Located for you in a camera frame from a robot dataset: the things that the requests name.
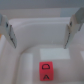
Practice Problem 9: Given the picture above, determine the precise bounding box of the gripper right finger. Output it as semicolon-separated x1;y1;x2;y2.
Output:
63;6;84;50

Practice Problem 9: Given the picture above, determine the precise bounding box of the white plastic box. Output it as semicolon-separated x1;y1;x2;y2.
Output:
0;16;84;84

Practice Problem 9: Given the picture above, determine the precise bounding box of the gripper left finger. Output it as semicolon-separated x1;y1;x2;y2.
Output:
0;13;18;50

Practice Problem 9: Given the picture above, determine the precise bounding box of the pink block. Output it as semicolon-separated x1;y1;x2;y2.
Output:
38;61;56;82

